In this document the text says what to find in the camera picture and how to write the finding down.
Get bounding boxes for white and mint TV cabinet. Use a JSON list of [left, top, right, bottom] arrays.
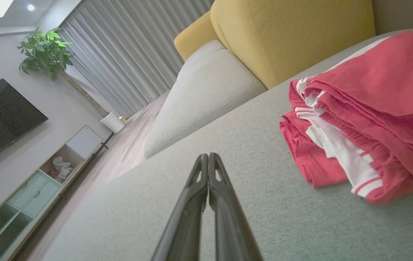
[[0, 125, 115, 261]]

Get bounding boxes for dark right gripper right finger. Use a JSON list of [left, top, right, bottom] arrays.
[[208, 153, 264, 261]]

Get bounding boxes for red basketball shorts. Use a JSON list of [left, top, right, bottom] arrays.
[[301, 26, 413, 192]]

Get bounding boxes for yellow sofa backrest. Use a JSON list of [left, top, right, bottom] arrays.
[[210, 0, 376, 90]]

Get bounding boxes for white ribbed plant pot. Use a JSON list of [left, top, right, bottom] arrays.
[[100, 111, 126, 134]]

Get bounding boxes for green indoor tree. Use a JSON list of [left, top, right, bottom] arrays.
[[17, 27, 110, 117]]

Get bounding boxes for yellow sofa armrest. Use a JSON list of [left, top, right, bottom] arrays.
[[174, 11, 220, 61]]

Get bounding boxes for grey pleated curtain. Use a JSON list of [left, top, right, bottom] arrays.
[[59, 0, 214, 119]]

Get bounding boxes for white doll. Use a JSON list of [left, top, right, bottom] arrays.
[[49, 156, 72, 182]]

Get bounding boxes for large grey sofa chaise cushion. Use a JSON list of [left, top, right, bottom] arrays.
[[43, 29, 413, 261]]

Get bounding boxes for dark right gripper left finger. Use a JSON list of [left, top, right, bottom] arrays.
[[151, 153, 209, 261]]

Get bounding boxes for black flat television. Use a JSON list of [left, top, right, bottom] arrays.
[[0, 79, 49, 170]]

